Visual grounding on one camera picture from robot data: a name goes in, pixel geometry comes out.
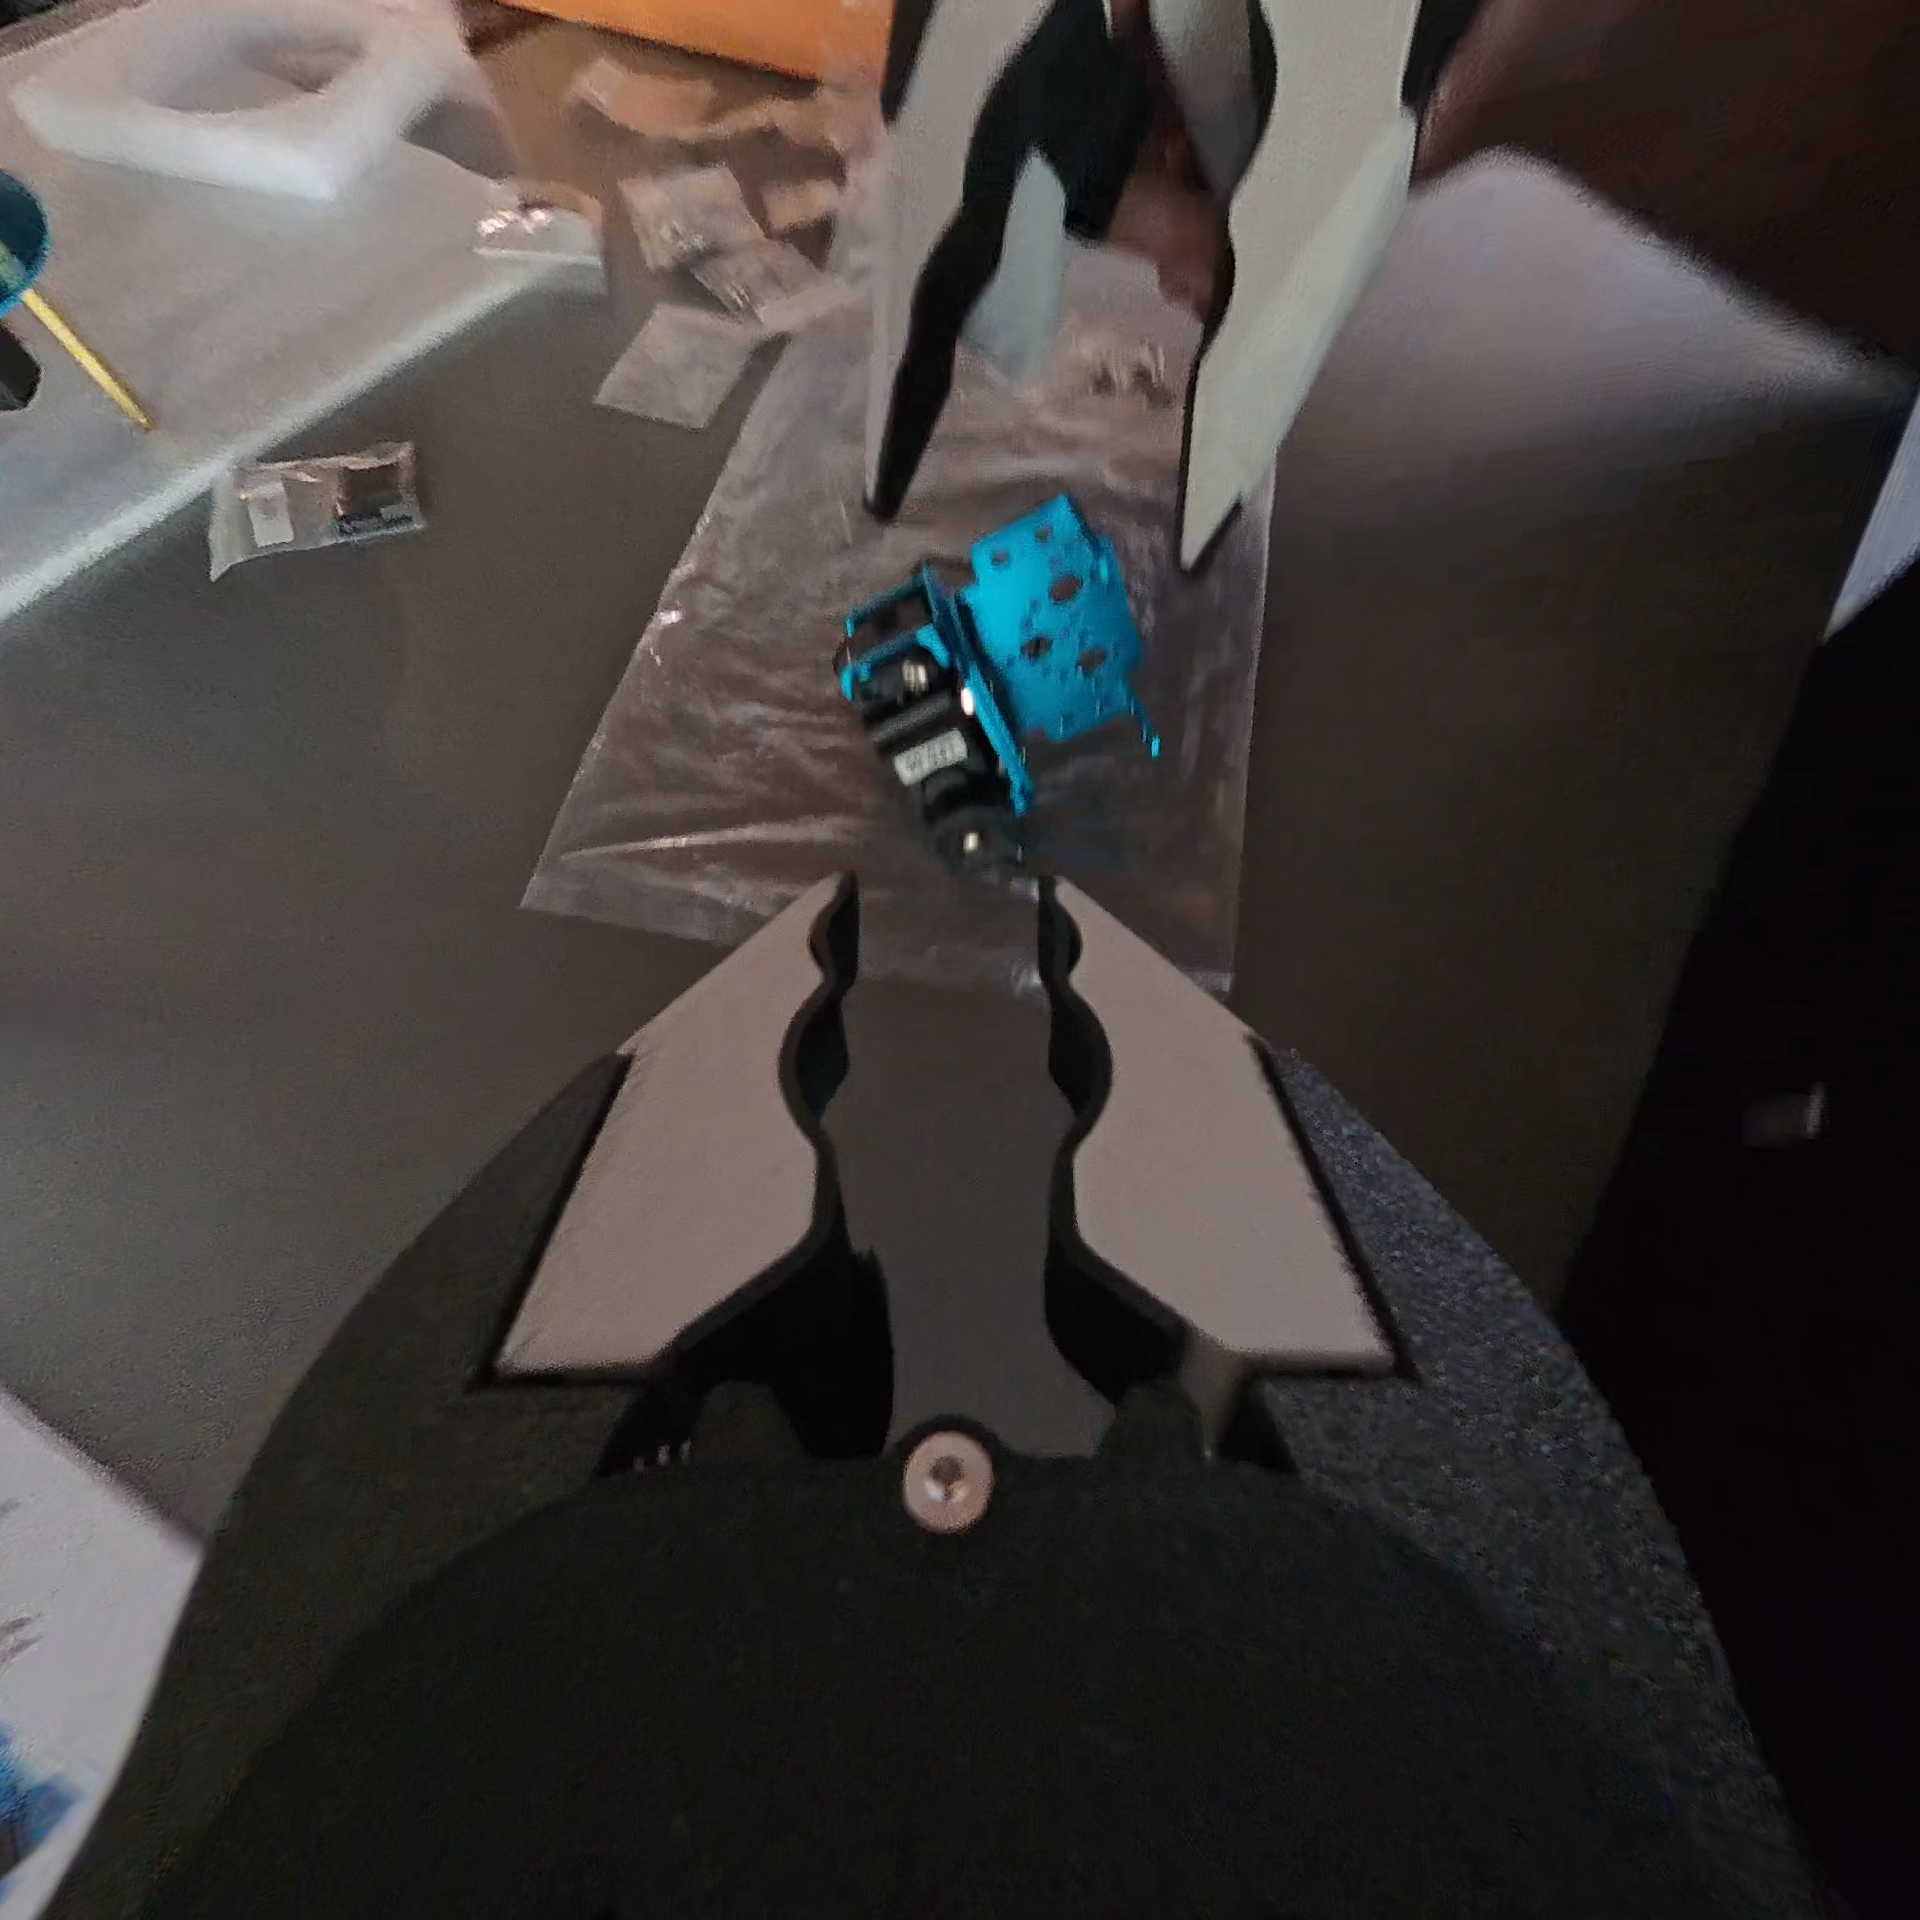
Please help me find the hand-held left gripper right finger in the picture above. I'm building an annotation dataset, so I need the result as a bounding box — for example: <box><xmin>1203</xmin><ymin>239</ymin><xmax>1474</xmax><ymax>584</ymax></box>
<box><xmin>1042</xmin><ymin>880</ymin><xmax>1398</xmax><ymax>1370</ymax></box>

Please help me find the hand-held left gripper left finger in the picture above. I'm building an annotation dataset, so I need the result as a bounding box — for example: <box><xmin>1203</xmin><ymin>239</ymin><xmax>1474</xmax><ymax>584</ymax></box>
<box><xmin>491</xmin><ymin>873</ymin><xmax>865</xmax><ymax>1379</ymax></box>

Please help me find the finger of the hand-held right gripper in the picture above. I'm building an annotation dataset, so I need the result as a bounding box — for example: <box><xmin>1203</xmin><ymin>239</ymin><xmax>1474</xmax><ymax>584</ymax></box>
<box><xmin>866</xmin><ymin>0</ymin><xmax>1087</xmax><ymax>524</ymax></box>
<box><xmin>1180</xmin><ymin>0</ymin><xmax>1422</xmax><ymax>577</ymax></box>

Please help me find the blue perforated metal bracket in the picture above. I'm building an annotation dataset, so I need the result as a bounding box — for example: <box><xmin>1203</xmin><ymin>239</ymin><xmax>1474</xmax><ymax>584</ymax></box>
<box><xmin>944</xmin><ymin>497</ymin><xmax>1168</xmax><ymax>771</ymax></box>

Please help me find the black servo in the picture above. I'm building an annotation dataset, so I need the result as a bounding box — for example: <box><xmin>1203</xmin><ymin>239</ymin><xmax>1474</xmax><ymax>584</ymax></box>
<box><xmin>832</xmin><ymin>577</ymin><xmax>1041</xmax><ymax>876</ymax></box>

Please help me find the person's right hand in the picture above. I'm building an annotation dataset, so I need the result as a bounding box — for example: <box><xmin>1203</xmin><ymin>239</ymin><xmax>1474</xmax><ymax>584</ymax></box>
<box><xmin>1123</xmin><ymin>87</ymin><xmax>1240</xmax><ymax>323</ymax></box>

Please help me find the pile of clear screw bags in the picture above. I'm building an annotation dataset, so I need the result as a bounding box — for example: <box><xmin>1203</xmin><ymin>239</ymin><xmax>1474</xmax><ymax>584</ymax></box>
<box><xmin>478</xmin><ymin>59</ymin><xmax>889</xmax><ymax>416</ymax></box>

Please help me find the orange cardboard box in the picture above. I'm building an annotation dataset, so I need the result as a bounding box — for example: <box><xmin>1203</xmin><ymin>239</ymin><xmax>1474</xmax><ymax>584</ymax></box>
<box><xmin>508</xmin><ymin>0</ymin><xmax>904</xmax><ymax>87</ymax></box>

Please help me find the large clear plastic bag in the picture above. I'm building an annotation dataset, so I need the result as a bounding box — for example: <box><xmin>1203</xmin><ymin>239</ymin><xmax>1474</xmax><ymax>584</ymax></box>
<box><xmin>521</xmin><ymin>256</ymin><xmax>1281</xmax><ymax>1001</ymax></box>

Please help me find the person's black clothing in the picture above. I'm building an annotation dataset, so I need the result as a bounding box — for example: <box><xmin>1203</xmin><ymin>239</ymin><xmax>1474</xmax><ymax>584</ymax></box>
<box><xmin>1559</xmin><ymin>555</ymin><xmax>1920</xmax><ymax>1920</ymax></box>

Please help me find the white foam block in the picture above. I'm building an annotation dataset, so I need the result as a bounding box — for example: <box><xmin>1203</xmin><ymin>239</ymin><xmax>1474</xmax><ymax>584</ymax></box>
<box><xmin>7</xmin><ymin>0</ymin><xmax>455</xmax><ymax>207</ymax></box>

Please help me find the zip bag with black parts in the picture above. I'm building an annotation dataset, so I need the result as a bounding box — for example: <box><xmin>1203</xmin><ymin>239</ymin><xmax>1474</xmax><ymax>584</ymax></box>
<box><xmin>210</xmin><ymin>441</ymin><xmax>425</xmax><ymax>582</ymax></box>

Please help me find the white foam sheet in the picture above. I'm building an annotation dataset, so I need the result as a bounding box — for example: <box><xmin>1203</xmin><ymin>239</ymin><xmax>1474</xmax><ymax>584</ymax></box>
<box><xmin>0</xmin><ymin>89</ymin><xmax>602</xmax><ymax>620</ymax></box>

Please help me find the white instruction manual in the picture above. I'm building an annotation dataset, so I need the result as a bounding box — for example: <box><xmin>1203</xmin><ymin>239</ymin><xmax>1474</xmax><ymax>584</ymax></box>
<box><xmin>0</xmin><ymin>1393</ymin><xmax>209</xmax><ymax>1920</ymax></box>

